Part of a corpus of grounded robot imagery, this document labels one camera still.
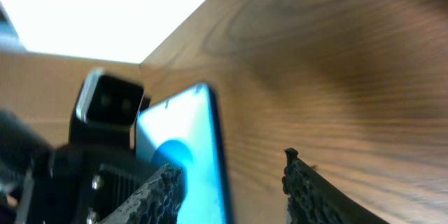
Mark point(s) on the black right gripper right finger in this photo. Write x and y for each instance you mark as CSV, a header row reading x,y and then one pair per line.
x,y
313,200

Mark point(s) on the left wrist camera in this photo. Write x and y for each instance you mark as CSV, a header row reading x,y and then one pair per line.
x,y
107,100

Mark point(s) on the blue Samsung smartphone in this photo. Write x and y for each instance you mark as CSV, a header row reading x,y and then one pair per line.
x,y
184,131

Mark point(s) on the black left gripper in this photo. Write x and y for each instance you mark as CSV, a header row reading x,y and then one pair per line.
x,y
97,171

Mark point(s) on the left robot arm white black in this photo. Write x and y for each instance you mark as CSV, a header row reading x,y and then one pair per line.
x,y
10,204

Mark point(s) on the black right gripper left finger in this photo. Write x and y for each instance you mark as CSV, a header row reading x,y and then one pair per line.
x,y
157,201

